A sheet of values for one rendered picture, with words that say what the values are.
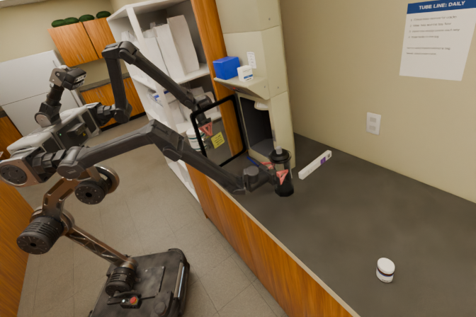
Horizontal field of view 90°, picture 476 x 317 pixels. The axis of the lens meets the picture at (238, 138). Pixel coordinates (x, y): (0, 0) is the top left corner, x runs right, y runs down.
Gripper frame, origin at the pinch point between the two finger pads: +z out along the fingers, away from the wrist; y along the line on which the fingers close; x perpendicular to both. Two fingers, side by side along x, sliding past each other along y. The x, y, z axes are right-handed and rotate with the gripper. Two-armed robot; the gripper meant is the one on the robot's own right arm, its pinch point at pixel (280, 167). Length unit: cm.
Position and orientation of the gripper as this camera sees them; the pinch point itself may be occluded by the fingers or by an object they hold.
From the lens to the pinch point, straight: 120.6
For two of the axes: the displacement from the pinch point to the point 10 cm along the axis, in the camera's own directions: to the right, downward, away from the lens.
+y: -5.5, -3.0, 7.8
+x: 2.0, 8.6, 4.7
